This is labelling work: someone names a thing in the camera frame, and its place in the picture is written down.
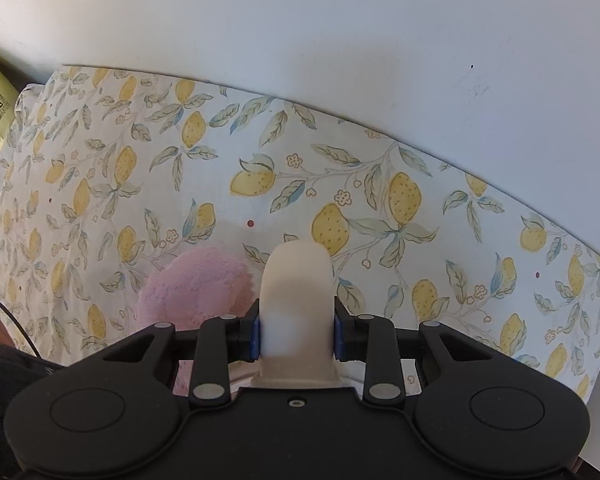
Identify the pink fluffy cloth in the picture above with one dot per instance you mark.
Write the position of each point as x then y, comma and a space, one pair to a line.
195, 285

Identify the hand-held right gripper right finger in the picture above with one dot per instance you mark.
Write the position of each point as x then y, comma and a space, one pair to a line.
338, 336

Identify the white translucent bottle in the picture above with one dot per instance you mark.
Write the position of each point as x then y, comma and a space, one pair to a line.
294, 300

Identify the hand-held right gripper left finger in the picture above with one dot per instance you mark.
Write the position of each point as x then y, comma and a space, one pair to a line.
253, 336

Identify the lemon print bed sheet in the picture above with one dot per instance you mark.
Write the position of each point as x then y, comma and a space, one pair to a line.
300, 170

